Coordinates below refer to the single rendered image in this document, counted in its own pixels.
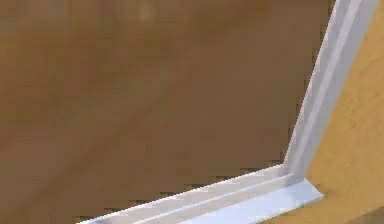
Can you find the brown wooden room door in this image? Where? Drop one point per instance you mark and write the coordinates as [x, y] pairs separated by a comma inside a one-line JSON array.
[[150, 100]]

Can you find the white door frame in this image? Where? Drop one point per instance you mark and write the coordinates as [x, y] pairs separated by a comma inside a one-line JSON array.
[[320, 100]]

